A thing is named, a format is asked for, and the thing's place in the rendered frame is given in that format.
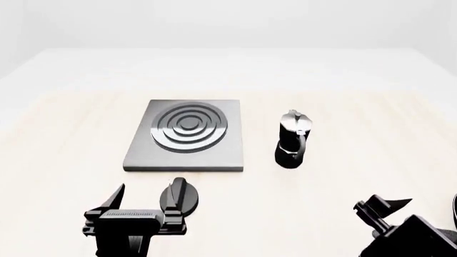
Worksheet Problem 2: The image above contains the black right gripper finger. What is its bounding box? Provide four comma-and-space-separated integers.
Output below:
363, 194, 414, 219

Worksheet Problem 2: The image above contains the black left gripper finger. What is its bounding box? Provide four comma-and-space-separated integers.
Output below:
84, 183, 126, 219
164, 182, 185, 218

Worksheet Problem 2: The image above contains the black oval stove knob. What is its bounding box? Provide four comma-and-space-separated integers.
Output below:
159, 176, 202, 218

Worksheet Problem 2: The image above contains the grey square stove plate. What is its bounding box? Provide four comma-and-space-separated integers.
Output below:
122, 99, 245, 173

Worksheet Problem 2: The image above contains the black silver moka pot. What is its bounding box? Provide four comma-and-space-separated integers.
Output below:
274, 109, 314, 170

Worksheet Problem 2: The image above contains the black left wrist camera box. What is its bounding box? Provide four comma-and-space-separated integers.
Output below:
96, 209, 162, 238

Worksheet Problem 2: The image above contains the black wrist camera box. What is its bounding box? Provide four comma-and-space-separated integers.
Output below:
358, 213, 457, 257
96, 209, 162, 238

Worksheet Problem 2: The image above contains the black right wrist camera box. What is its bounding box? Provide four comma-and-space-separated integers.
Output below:
358, 213, 457, 257

